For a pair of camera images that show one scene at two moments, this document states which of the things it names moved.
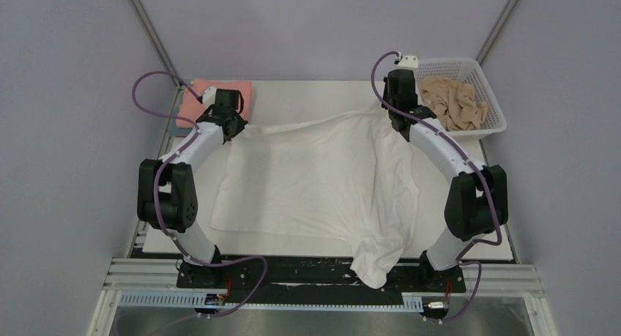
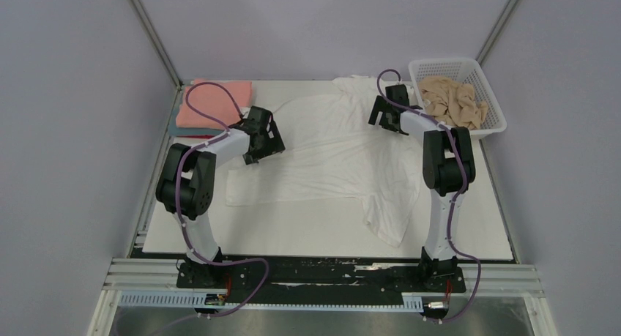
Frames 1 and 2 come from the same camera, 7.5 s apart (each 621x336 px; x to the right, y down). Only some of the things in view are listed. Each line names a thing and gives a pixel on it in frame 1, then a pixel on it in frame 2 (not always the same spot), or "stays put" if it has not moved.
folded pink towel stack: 192,108 stays put
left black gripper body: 239,124 -> 266,142
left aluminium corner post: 152,31 stays put
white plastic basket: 464,71 stays put
